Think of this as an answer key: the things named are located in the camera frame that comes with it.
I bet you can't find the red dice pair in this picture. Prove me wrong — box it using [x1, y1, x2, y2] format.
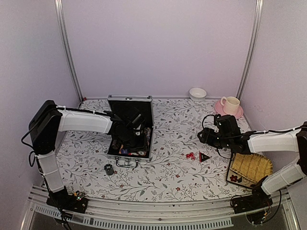
[186, 152, 196, 161]

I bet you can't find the purple small blind button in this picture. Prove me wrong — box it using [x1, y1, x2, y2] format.
[119, 148, 129, 155]

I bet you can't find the black red triangle card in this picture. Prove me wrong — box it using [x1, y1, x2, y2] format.
[199, 152, 210, 163]

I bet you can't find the aluminium poker case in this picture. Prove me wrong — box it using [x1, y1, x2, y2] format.
[107, 95, 154, 169]

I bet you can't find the pink saucer plate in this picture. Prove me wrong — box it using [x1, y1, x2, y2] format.
[214, 100, 244, 119]

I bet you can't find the cream ribbed mug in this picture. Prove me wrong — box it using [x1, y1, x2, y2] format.
[220, 96, 240, 115]

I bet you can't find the white ceramic bowl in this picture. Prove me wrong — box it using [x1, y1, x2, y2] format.
[189, 88, 207, 102]

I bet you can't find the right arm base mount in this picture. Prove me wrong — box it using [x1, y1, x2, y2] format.
[230, 187, 273, 214]

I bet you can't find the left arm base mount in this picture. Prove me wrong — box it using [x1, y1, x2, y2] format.
[47, 187, 88, 214]

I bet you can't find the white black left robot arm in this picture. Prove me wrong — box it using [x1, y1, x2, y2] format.
[26, 100, 147, 208]

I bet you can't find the woven bamboo tray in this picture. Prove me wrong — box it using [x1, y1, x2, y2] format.
[226, 153, 273, 189]

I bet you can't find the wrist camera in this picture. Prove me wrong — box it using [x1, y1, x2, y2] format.
[126, 113, 145, 130]
[213, 114, 241, 138]

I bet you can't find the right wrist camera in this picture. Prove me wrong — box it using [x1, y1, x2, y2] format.
[213, 114, 241, 138]

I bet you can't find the black poker chip stack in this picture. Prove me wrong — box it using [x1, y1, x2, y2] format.
[104, 164, 114, 176]

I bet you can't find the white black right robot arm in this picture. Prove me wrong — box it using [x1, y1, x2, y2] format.
[197, 122, 307, 209]

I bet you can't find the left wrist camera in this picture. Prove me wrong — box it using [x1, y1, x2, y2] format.
[126, 113, 145, 130]

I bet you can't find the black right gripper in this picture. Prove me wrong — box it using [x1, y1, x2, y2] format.
[198, 127, 232, 149]

